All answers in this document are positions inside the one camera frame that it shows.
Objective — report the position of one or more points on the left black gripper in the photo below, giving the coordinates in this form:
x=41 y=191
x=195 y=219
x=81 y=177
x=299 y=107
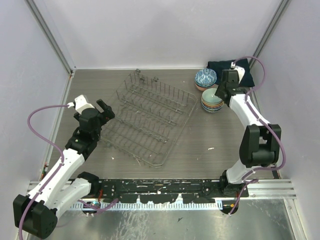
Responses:
x=108 y=114

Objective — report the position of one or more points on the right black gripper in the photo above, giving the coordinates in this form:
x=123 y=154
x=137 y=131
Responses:
x=218 y=91

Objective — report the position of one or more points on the green leaf pattern bowl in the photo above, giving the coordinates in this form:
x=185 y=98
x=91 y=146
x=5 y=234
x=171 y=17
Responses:
x=204 y=85

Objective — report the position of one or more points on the blue white diamond bowl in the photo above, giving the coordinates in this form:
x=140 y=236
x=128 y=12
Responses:
x=205 y=77

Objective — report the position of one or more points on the red blue zigzag bowl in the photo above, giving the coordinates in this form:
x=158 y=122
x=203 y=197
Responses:
x=212 y=108

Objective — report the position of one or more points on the yellow bowl with leaves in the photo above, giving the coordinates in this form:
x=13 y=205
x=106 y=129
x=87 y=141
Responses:
x=212 y=105

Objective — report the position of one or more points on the yellow blue floral bowl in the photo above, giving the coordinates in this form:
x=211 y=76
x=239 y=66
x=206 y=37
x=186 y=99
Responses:
x=209 y=110

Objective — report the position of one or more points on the blue floral bowl front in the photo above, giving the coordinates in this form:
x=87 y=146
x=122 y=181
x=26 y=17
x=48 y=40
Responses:
x=198 y=87

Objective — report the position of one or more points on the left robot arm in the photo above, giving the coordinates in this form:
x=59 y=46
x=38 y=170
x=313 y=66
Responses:
x=38 y=212

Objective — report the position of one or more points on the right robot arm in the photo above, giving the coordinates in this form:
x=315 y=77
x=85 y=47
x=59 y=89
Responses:
x=259 y=148

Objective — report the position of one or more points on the dark blue cloth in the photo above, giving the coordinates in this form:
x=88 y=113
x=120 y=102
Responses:
x=219 y=66

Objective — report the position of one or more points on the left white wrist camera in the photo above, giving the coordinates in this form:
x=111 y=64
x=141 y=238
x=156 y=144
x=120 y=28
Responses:
x=80 y=104

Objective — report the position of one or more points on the grey wire dish rack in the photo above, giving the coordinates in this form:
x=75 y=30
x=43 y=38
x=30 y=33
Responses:
x=150 y=115

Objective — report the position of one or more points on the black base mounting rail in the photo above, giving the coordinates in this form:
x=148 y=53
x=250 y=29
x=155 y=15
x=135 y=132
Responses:
x=160 y=191

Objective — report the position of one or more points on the white slotted cable duct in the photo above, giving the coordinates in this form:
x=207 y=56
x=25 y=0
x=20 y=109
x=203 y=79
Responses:
x=175 y=206

